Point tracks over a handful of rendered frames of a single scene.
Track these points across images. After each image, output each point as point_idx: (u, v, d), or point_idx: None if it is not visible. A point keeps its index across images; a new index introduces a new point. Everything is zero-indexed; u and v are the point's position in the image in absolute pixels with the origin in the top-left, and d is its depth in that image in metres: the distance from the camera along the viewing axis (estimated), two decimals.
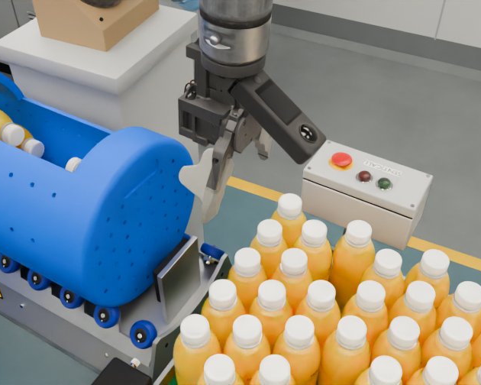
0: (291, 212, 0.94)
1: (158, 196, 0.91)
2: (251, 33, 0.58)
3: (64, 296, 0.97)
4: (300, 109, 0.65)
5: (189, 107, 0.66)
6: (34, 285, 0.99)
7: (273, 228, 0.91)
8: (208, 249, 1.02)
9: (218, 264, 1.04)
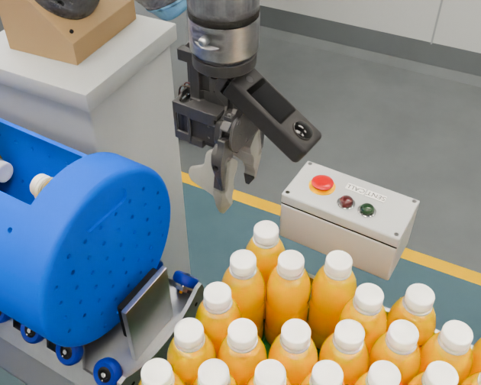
0: (266, 241, 0.88)
1: (127, 227, 0.84)
2: (239, 33, 0.58)
3: (25, 328, 0.90)
4: (294, 107, 0.65)
5: (184, 109, 0.66)
6: None
7: (246, 259, 0.84)
8: (180, 278, 0.96)
9: None
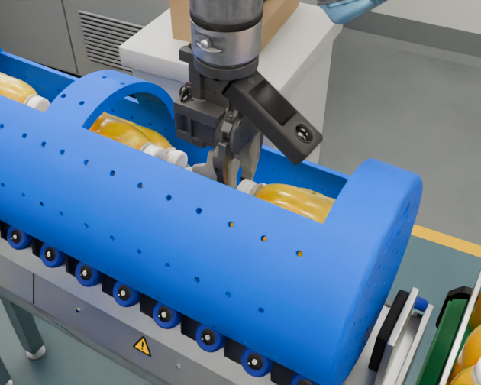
0: None
1: (396, 247, 0.71)
2: (242, 35, 0.57)
3: (250, 356, 0.78)
4: (295, 109, 0.65)
5: (185, 110, 0.66)
6: (200, 340, 0.81)
7: (241, 188, 0.75)
8: None
9: (419, 316, 0.86)
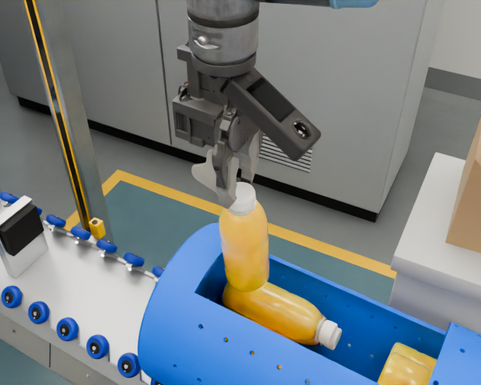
0: (240, 207, 0.75)
1: None
2: (238, 31, 0.58)
3: None
4: (293, 106, 0.65)
5: (183, 108, 0.67)
6: None
7: None
8: None
9: None
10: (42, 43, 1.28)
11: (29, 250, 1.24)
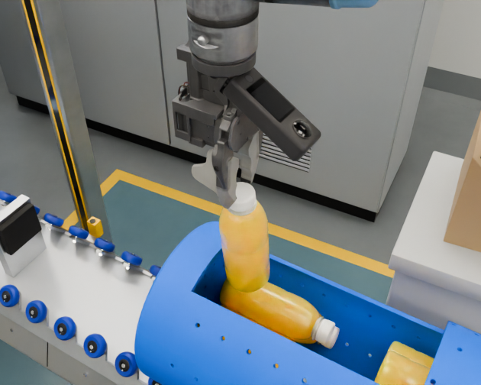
0: (240, 207, 0.75)
1: None
2: (238, 31, 0.58)
3: None
4: (293, 105, 0.65)
5: (183, 108, 0.66)
6: None
7: None
8: None
9: None
10: (40, 41, 1.27)
11: (27, 250, 1.24)
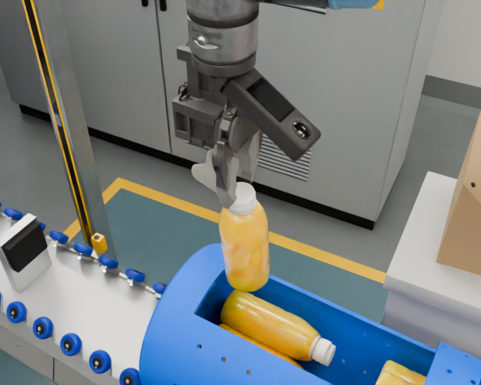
0: (240, 207, 0.75)
1: None
2: (238, 31, 0.58)
3: None
4: (293, 106, 0.65)
5: (183, 108, 0.66)
6: None
7: None
8: None
9: None
10: (46, 63, 1.31)
11: (33, 266, 1.28)
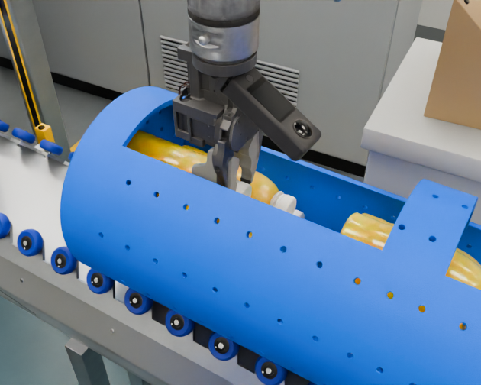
0: None
1: None
2: (239, 31, 0.58)
3: None
4: (294, 105, 0.65)
5: (184, 108, 0.67)
6: None
7: None
8: None
9: None
10: None
11: None
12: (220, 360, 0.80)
